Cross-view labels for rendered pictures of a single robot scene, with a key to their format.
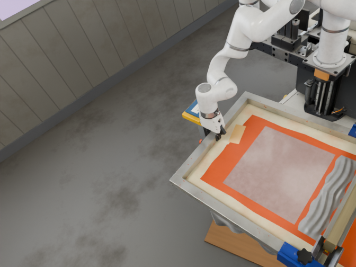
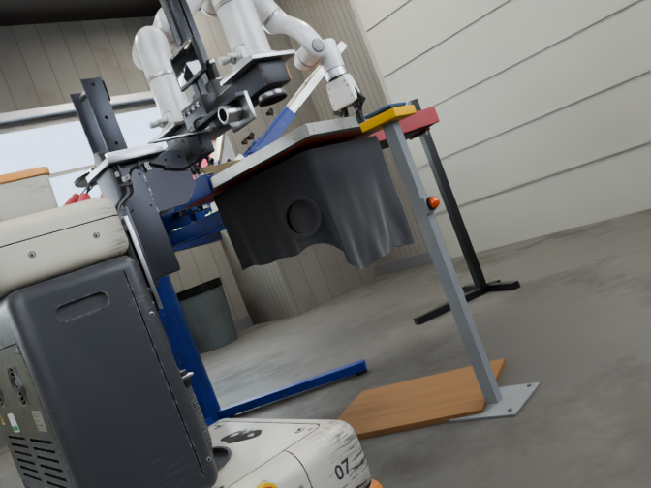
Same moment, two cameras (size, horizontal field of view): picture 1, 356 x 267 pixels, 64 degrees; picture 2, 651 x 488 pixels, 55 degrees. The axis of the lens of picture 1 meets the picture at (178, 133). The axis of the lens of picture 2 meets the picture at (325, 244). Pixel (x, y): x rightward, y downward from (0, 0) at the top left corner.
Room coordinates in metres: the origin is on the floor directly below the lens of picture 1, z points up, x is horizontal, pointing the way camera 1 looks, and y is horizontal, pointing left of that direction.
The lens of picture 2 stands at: (2.77, -1.01, 0.70)
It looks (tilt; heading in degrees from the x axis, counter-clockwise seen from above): 1 degrees down; 163
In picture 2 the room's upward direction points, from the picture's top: 21 degrees counter-clockwise
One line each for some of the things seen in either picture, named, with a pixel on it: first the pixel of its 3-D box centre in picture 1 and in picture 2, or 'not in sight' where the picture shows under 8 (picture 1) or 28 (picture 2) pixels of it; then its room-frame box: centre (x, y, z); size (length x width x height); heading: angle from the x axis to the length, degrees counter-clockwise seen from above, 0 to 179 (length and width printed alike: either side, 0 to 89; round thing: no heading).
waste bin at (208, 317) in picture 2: not in sight; (207, 316); (-3.31, -0.50, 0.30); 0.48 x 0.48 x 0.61
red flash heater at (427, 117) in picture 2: not in sight; (373, 139); (-0.48, 0.47, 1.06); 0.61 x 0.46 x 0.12; 94
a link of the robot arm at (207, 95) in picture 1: (216, 94); (318, 59); (0.79, -0.19, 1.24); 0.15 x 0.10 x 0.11; 98
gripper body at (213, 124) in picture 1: (211, 118); (343, 90); (0.80, -0.15, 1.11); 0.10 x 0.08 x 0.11; 34
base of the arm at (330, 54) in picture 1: (334, 41); (169, 104); (0.86, -0.73, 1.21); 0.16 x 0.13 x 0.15; 112
